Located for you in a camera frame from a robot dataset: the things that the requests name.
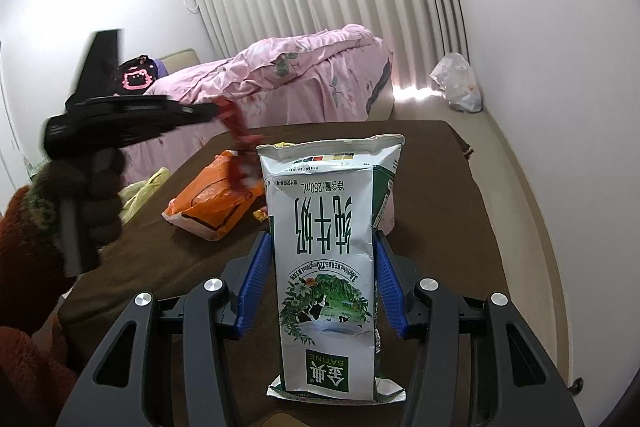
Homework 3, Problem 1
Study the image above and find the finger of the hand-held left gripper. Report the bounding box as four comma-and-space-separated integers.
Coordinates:
167, 101, 225, 130

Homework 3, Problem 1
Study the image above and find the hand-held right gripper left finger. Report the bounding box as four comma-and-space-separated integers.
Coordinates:
55, 231, 273, 427

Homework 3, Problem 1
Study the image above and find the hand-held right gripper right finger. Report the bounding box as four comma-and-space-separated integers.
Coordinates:
374, 231, 586, 427

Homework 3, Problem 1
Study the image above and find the red snack wrapper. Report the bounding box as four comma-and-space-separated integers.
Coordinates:
216, 98, 266, 194

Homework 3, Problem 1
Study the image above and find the white green milk carton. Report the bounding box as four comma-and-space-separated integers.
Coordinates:
255, 133, 406, 404

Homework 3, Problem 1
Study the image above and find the yellow plastic bag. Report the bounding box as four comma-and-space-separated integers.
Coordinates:
120, 167, 171, 223

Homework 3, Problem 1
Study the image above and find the orange snack bag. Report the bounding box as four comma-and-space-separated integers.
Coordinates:
162, 149, 266, 242

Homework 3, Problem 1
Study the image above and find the person's left hand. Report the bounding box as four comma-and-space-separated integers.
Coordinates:
87, 151, 126, 258

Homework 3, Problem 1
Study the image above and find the black Hello Kitty pillow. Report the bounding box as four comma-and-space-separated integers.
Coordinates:
112, 54, 163, 96

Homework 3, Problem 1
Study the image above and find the beige headboard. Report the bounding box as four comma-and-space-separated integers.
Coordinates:
160, 48, 202, 75

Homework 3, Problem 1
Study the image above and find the bed with pink floral sheet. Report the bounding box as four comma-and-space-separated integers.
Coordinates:
120, 26, 396, 188

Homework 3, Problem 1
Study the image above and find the pink floral duvet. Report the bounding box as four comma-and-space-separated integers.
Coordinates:
145, 25, 393, 128

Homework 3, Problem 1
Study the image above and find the white plastic bag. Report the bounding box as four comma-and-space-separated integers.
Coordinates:
430, 53, 483, 112

